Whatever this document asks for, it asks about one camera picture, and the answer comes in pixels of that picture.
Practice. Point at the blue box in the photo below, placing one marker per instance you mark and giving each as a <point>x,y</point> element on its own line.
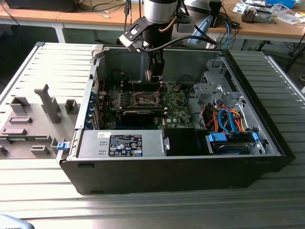
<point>281,3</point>

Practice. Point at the grey metal drive cage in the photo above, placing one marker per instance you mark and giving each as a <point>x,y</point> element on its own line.
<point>205,89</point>

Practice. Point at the wooden desk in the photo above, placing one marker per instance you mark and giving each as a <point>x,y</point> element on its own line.
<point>262,29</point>
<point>71,17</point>

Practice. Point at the black upright box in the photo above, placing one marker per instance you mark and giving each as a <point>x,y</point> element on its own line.
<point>215,14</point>

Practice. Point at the round coin battery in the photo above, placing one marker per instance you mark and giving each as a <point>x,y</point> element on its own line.
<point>175,88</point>

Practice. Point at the silver CPU green edge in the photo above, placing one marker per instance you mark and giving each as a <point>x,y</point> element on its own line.
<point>148,75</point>

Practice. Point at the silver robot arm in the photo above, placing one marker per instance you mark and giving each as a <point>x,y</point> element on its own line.
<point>159,12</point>

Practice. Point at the green motherboard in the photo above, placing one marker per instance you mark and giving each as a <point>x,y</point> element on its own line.
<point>176,107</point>

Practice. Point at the flat black box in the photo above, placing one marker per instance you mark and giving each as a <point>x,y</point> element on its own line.
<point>40,4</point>

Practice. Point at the blue case latch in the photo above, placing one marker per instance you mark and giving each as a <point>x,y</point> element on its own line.
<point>62,146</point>

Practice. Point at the hard disk in blue carrier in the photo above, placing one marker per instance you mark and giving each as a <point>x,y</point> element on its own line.
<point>228,149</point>

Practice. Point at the silver black-faced wrist camera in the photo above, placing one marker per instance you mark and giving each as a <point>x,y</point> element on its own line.
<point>128,35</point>

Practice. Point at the black open PC case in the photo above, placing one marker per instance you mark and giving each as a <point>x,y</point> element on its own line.
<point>166,176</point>

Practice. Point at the grey rounded device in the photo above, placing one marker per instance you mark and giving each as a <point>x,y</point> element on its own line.
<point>12,223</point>

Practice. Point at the grey power supply unit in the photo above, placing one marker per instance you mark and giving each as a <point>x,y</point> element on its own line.
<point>95,143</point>

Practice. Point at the CPU socket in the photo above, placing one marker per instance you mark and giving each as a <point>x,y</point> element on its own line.
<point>145,98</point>

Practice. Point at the small grey wrist camera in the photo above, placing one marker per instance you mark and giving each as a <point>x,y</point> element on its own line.
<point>186,28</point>

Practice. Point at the grey parts rack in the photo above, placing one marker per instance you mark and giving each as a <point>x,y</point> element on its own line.
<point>40,133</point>

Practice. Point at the small white device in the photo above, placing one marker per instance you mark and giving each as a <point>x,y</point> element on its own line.
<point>211,45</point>

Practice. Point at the thin metal locking lever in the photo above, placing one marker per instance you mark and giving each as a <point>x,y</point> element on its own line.
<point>132,86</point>

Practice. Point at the metal heat sink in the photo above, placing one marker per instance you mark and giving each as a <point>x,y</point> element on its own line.
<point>250,14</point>

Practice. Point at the black graphics card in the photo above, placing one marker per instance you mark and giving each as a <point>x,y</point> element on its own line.
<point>138,118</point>

